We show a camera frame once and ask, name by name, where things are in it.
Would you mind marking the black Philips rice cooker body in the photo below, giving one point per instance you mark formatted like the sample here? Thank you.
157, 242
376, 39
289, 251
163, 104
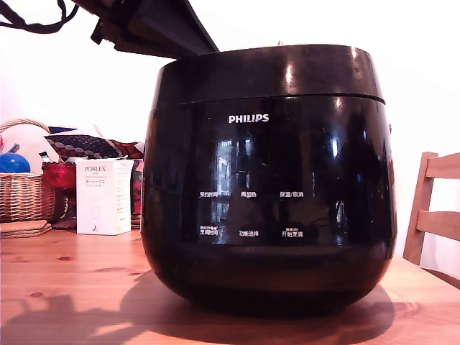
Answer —
266, 258

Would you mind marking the woven wicker basket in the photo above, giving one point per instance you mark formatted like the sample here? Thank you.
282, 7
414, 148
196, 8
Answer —
23, 197

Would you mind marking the black rice cooker lid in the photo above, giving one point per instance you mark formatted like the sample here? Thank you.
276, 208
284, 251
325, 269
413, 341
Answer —
266, 72

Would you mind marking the wooden chair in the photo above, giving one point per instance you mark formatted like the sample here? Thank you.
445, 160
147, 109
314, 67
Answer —
427, 215

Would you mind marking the white Porlex carton box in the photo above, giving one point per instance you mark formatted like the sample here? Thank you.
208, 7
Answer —
102, 201

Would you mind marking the cork coaster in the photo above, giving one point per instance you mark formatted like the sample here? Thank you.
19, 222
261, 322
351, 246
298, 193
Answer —
23, 225
34, 233

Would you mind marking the blue ball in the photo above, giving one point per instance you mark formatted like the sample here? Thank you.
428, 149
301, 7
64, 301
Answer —
14, 163

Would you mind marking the colourful patterned box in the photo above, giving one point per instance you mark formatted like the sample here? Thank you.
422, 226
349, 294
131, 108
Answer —
137, 194

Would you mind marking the white cloth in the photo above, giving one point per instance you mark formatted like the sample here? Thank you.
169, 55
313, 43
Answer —
27, 143

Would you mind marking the dark patterned cloth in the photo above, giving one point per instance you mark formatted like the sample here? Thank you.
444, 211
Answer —
86, 144

